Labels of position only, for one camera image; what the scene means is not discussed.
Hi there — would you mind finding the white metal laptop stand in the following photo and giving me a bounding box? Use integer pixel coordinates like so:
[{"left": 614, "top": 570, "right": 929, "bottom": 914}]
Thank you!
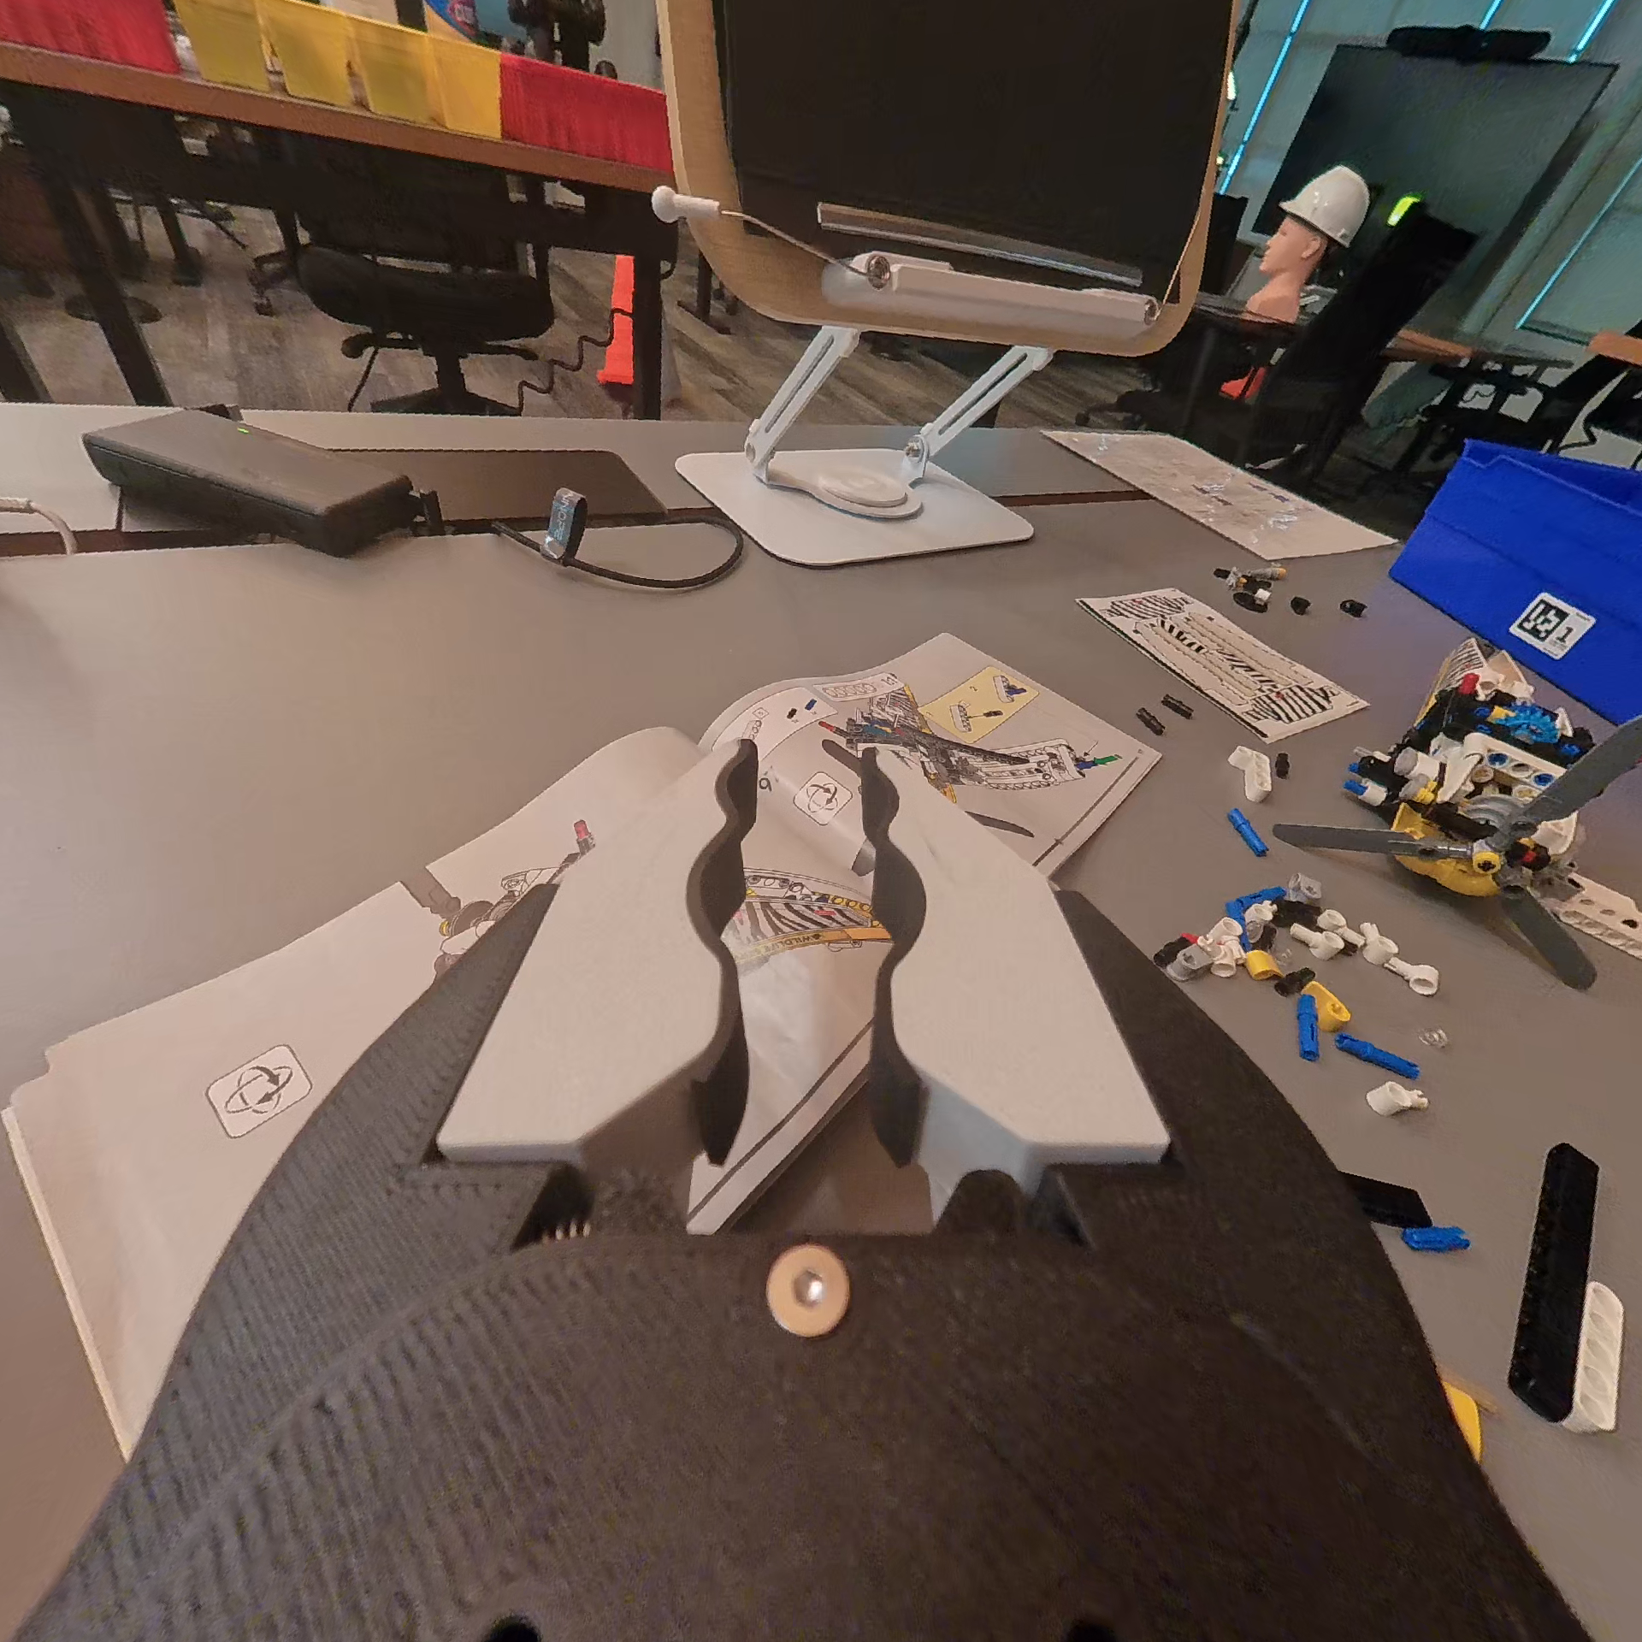
[{"left": 677, "top": 250, "right": 1163, "bottom": 566}]

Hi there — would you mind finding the orange traffic cone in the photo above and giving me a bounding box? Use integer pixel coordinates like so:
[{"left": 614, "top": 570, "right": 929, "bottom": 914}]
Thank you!
[{"left": 599, "top": 253, "right": 642, "bottom": 386}]

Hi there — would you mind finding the large black display screen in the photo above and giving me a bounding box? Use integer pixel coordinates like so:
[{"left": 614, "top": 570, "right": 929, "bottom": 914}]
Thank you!
[{"left": 1292, "top": 40, "right": 1621, "bottom": 347}]

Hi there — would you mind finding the white lego wing assembly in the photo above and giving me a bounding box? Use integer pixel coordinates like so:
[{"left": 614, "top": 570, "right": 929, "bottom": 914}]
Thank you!
[{"left": 1527, "top": 871, "right": 1642, "bottom": 961}]

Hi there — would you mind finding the lego airplane body with propeller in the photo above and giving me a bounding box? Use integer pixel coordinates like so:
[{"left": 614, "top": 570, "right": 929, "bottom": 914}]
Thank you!
[{"left": 1271, "top": 637, "right": 1642, "bottom": 992}]

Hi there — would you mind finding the lego instruction booklet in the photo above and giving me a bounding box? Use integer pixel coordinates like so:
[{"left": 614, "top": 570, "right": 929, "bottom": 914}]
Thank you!
[{"left": 0, "top": 631, "right": 1163, "bottom": 1458}]

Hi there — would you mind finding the mannequin head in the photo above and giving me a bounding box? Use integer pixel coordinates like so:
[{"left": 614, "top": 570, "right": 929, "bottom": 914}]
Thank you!
[{"left": 1255, "top": 210, "right": 1341, "bottom": 322}]

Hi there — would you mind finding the long black lego beam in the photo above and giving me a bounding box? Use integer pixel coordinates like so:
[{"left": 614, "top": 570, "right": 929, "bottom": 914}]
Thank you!
[{"left": 1506, "top": 1141, "right": 1603, "bottom": 1422}]

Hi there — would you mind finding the zebra sticker sheet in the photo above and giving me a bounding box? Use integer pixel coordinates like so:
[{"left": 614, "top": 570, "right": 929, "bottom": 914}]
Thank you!
[{"left": 1076, "top": 588, "right": 1371, "bottom": 744}]

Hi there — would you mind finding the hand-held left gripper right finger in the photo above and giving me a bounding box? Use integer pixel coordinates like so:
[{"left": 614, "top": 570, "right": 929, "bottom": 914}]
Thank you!
[{"left": 855, "top": 744, "right": 1175, "bottom": 1217}]

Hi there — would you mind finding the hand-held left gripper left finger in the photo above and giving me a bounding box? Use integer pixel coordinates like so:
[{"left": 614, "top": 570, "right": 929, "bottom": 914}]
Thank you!
[{"left": 436, "top": 738, "right": 761, "bottom": 1170}]

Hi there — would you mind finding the printed paper sheet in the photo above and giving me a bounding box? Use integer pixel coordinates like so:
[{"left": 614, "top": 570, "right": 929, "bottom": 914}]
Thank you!
[{"left": 1046, "top": 429, "right": 1404, "bottom": 560}]

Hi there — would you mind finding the blue plastic bin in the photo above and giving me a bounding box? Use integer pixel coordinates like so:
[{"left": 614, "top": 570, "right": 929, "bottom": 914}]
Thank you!
[{"left": 1388, "top": 437, "right": 1642, "bottom": 726}]

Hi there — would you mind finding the white lego beam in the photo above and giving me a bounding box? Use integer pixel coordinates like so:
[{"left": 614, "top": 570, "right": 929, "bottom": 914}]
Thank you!
[{"left": 1558, "top": 1280, "right": 1627, "bottom": 1434}]

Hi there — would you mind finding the black power bank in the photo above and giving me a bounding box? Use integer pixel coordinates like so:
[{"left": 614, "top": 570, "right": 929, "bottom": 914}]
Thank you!
[{"left": 82, "top": 408, "right": 425, "bottom": 558}]

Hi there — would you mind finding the yellow plastic bin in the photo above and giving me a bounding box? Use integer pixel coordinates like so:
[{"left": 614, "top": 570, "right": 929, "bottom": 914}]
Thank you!
[
  {"left": 430, "top": 31, "right": 505, "bottom": 138},
  {"left": 256, "top": 0, "right": 354, "bottom": 107},
  {"left": 346, "top": 13, "right": 438, "bottom": 122},
  {"left": 172, "top": 0, "right": 274, "bottom": 91}
]

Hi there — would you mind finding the pile of small lego pieces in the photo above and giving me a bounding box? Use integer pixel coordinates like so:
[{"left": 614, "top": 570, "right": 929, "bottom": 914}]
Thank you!
[{"left": 1150, "top": 869, "right": 1451, "bottom": 1117}]

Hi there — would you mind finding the black office chair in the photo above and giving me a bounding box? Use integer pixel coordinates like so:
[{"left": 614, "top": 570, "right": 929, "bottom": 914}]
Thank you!
[{"left": 298, "top": 240, "right": 556, "bottom": 414}]

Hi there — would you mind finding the white hard hat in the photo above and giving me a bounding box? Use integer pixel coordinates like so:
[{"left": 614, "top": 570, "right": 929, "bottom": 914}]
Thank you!
[{"left": 1279, "top": 164, "right": 1377, "bottom": 248}]

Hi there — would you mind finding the black cable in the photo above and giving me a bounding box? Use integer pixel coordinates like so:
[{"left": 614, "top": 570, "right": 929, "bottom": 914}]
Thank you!
[{"left": 417, "top": 484, "right": 747, "bottom": 592}]

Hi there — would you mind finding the long wooden table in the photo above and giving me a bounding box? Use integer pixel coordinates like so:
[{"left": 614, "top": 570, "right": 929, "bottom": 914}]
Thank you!
[{"left": 0, "top": 38, "right": 683, "bottom": 422}]

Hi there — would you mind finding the row of red bins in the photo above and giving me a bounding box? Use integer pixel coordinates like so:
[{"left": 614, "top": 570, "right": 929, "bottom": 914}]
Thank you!
[
  {"left": 501, "top": 50, "right": 675, "bottom": 173},
  {"left": 0, "top": 0, "right": 182, "bottom": 76}
]

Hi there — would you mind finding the flat black lego piece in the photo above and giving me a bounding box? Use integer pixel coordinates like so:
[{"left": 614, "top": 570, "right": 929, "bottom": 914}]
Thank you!
[{"left": 1341, "top": 1168, "right": 1435, "bottom": 1231}]

